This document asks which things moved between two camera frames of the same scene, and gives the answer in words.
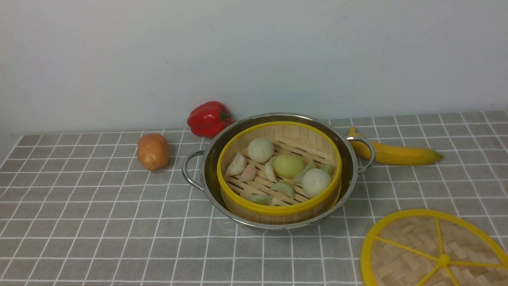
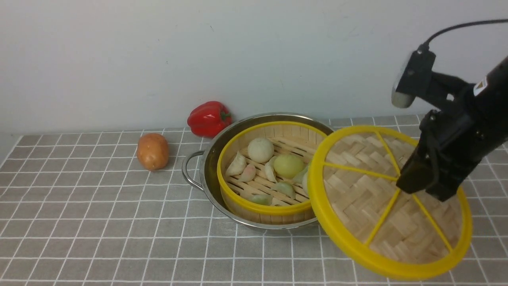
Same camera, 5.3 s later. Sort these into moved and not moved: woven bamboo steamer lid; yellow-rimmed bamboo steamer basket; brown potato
Moved: woven bamboo steamer lid
Not moved: brown potato; yellow-rimmed bamboo steamer basket
